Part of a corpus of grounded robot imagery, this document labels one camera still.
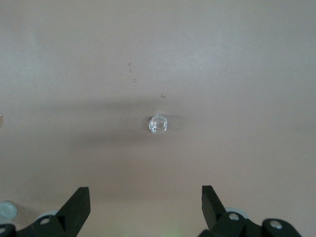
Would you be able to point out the large liquid puddle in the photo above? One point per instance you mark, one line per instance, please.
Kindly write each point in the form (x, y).
(1, 121)

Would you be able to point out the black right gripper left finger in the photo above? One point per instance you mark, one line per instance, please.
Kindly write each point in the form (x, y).
(71, 217)

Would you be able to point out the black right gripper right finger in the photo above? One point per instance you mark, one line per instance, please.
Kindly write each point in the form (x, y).
(214, 217)

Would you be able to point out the clear glass measuring beaker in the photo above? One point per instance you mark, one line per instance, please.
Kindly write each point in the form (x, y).
(158, 124)

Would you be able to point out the brown table mat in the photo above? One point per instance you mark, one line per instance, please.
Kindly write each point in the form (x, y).
(222, 74)

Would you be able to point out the yellow-green drink bottle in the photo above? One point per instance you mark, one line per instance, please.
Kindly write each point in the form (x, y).
(7, 209)

